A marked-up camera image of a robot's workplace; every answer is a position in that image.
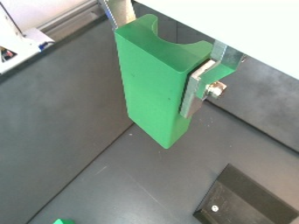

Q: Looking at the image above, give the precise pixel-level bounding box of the green shape sorter board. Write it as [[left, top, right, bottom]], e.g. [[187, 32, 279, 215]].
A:
[[52, 219, 75, 224]]

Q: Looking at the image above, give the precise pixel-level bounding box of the black curved holder stand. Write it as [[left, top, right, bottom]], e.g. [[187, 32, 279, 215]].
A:
[[192, 164, 299, 224]]

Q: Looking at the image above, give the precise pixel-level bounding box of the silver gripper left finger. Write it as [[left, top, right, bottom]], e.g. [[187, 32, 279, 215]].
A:
[[98, 0, 136, 30]]

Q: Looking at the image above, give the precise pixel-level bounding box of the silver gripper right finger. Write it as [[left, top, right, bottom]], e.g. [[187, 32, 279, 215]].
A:
[[180, 40, 244, 118]]

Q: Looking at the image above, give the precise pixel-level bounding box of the green arch block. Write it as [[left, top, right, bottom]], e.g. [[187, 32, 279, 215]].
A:
[[114, 13, 238, 150]]

